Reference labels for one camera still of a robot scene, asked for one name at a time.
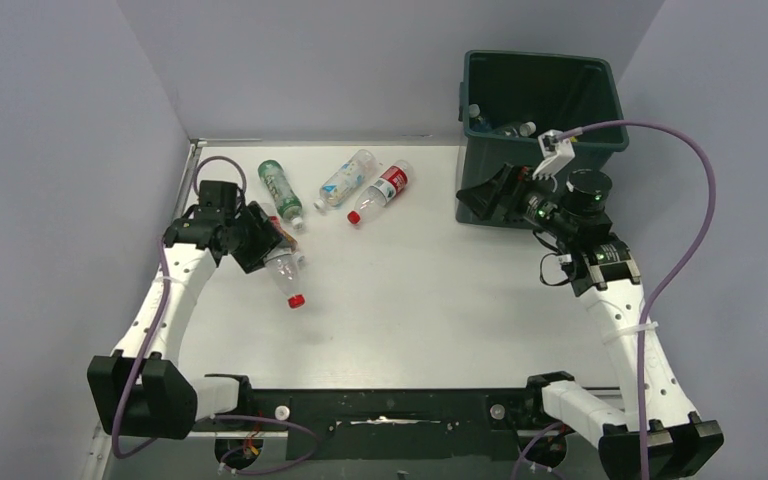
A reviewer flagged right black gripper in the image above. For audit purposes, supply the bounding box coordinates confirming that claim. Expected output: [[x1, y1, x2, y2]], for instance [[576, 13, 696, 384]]
[[456, 161, 576, 240]]

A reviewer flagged blue label water bottle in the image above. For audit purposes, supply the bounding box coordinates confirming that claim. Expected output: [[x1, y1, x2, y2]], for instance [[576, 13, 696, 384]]
[[467, 104, 493, 133]]

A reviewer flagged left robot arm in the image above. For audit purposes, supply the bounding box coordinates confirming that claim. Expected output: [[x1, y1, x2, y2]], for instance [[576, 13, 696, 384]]
[[87, 180, 282, 440]]

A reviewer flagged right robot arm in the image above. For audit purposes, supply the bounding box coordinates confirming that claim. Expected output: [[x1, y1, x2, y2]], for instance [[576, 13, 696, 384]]
[[456, 164, 724, 479]]

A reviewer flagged dark green trash bin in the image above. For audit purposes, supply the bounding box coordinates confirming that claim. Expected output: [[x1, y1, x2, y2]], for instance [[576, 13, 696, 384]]
[[459, 50, 623, 188]]

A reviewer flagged red gold label bottle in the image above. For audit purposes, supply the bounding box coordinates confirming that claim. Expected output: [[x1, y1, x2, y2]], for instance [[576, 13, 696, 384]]
[[261, 203, 305, 263]]

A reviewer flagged green label tea bottle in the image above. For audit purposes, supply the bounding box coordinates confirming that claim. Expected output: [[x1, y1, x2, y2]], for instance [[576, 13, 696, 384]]
[[258, 159, 305, 231]]

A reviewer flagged red label water bottle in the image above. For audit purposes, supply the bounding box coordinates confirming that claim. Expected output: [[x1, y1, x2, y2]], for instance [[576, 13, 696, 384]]
[[347, 160, 415, 226]]

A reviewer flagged white blue label bottle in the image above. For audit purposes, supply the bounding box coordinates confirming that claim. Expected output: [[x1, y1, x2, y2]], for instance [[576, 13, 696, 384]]
[[313, 149, 379, 213]]

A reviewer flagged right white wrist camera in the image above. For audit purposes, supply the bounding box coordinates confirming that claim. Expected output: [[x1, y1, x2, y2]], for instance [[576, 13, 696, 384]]
[[531, 130, 575, 180]]

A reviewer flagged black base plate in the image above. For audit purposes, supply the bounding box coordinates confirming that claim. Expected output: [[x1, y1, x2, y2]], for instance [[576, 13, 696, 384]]
[[189, 387, 597, 462]]

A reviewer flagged aluminium front rail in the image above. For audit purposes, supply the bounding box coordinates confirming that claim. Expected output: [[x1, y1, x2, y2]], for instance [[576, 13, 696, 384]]
[[92, 390, 690, 440]]

